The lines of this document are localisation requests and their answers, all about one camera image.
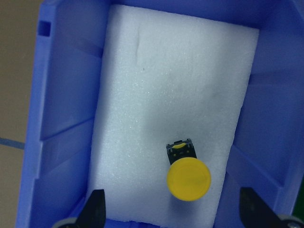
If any yellow push button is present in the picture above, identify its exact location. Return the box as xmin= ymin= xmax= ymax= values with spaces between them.
xmin=166 ymin=138 xmax=211 ymax=202

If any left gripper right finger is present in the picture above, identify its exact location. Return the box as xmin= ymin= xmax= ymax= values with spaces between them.
xmin=239 ymin=187 xmax=282 ymax=228

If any blue bin left side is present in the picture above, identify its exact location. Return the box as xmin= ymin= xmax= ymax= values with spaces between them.
xmin=16 ymin=0 xmax=304 ymax=228

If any white foam pad left bin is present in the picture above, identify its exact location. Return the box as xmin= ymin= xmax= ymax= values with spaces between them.
xmin=88 ymin=5 xmax=259 ymax=228

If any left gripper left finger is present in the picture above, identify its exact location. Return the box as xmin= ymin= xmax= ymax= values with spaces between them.
xmin=76 ymin=190 xmax=105 ymax=228

